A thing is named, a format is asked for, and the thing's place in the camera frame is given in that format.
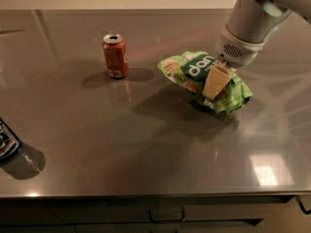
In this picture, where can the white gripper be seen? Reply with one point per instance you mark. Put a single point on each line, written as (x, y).
(235, 50)

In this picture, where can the green rice chip bag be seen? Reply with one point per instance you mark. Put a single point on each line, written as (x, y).
(190, 69)

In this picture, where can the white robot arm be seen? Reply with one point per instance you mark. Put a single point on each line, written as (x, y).
(248, 28)

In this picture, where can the orange coke can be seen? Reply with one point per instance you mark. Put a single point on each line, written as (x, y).
(115, 55)

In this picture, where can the dark blue can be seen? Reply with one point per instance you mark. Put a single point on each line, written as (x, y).
(10, 144)

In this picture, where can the black drawer handle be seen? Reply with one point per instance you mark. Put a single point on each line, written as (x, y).
(167, 215)

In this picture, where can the black handle at right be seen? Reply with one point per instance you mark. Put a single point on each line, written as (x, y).
(304, 203)

